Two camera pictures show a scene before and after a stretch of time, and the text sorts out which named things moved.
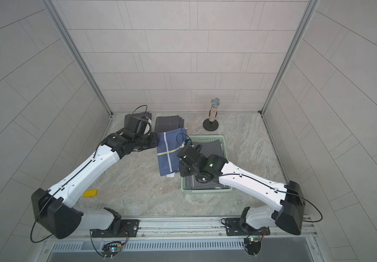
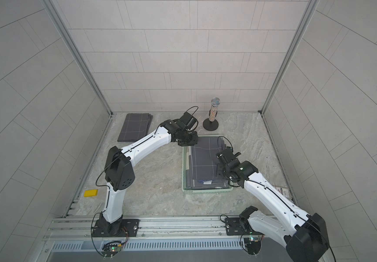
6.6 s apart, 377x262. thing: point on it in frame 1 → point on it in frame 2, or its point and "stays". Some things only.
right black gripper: x=183 y=170 → x=220 y=166
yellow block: x=90 y=193 stays
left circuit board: x=110 y=249 stays
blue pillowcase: x=169 y=143 → x=206 y=184
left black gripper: x=153 y=136 → x=193 y=140
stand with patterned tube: x=211 y=124 stays
